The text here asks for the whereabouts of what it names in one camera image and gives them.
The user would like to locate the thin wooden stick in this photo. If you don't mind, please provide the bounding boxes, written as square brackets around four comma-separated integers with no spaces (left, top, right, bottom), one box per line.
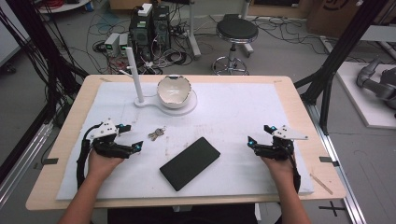
[309,173,333,196]

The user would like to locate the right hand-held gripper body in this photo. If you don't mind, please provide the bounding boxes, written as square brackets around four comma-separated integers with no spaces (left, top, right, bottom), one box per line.
[252,124,309,161]

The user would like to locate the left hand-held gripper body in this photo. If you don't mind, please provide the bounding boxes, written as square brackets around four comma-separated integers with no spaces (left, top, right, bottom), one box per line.
[85,119,134,160]

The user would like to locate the bunch of metal keys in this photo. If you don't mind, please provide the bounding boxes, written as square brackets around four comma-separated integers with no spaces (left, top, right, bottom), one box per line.
[148,127,167,142]

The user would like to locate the grey power supply box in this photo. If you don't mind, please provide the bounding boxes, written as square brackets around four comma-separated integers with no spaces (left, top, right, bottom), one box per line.
[118,33,130,57]
[104,32,121,58]

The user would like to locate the white foam mat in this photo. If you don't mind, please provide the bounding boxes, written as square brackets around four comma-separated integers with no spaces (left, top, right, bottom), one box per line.
[55,81,315,202]

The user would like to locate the black round stool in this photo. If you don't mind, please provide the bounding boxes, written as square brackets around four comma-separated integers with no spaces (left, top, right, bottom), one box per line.
[211,18,260,77]

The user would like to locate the person's left hand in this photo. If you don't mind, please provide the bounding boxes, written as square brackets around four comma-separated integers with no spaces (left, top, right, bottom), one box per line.
[87,148,125,183]

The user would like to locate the black metal frame strut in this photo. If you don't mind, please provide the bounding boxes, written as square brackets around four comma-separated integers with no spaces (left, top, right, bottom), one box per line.
[293,0,390,135]
[0,0,90,125]

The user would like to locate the white stand with pole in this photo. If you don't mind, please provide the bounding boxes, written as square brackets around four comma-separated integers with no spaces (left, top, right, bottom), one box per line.
[119,46,199,117]

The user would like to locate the black computer tower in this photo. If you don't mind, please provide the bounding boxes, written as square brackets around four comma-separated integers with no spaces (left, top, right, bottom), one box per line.
[128,7,154,62]
[151,4,172,52]

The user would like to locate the aluminium rail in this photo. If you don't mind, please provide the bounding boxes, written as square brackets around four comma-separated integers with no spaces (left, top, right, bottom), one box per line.
[304,102,369,224]
[0,120,54,208]

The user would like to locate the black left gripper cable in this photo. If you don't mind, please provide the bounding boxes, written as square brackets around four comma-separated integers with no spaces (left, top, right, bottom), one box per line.
[76,123,105,191]

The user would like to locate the person's lap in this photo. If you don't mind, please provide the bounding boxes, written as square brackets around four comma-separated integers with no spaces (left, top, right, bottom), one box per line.
[106,203,260,224]

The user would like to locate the person's right hand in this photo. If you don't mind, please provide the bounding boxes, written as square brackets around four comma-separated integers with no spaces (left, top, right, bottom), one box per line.
[260,155,296,184]

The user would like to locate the cardboard box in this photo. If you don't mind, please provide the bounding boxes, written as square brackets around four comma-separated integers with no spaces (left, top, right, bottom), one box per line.
[305,0,396,39]

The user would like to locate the white power adapter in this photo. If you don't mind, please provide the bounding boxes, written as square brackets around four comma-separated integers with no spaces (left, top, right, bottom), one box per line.
[136,3,153,18]

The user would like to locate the white floor platform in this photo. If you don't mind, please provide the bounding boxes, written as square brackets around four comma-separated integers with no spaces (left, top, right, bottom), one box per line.
[335,61,396,131]

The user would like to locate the white ceramic bowl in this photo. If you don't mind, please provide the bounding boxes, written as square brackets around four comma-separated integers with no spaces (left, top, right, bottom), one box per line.
[156,74,192,110]

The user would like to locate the black tape cross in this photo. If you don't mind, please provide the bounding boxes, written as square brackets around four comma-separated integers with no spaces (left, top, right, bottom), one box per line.
[318,200,347,217]

